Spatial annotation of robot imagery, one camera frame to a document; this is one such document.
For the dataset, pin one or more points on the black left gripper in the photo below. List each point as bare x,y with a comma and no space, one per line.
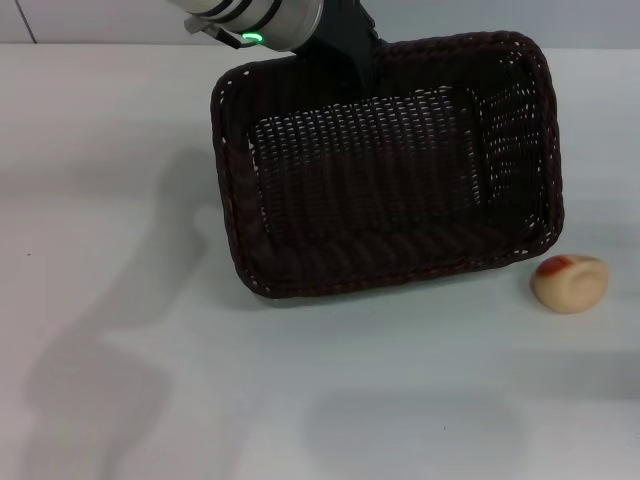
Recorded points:
340,30

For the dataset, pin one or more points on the dark brown woven basket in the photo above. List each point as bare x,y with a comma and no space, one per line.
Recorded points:
385,170

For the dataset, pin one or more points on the shell-shaped beige bread roll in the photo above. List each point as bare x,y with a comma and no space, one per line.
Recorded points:
570,287

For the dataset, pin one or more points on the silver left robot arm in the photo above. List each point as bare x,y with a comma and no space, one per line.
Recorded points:
265,17

